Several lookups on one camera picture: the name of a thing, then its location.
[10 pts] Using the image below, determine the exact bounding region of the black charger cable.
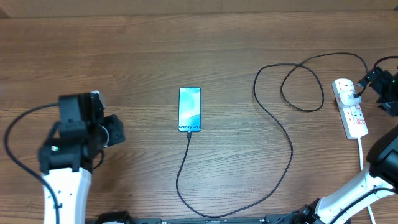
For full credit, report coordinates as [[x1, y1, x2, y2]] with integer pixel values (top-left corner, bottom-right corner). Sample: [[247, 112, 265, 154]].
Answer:
[[175, 52, 370, 219]]

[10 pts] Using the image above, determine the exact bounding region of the Galaxy S24+ smartphone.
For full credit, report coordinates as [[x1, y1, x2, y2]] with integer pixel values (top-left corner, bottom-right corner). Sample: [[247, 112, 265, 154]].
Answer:
[[178, 87, 201, 132]]

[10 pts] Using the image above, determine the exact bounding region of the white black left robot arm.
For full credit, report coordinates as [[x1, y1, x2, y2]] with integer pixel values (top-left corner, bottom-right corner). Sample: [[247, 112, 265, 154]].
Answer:
[[39, 91, 126, 223]]

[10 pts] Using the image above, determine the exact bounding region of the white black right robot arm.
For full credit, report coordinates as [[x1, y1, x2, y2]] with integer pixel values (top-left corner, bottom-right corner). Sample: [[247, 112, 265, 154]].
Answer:
[[291, 78, 397, 223]]

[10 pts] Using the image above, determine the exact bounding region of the white power strip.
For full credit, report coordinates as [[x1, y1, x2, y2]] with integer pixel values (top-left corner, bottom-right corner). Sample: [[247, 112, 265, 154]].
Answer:
[[332, 78, 368, 139]]

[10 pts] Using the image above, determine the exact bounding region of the white power strip cord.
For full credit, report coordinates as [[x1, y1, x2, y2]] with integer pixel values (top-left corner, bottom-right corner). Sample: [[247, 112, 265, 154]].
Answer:
[[356, 137, 377, 224]]

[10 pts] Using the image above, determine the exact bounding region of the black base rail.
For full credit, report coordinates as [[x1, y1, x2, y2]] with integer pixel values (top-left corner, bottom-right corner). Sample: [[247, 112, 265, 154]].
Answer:
[[85, 210, 322, 224]]

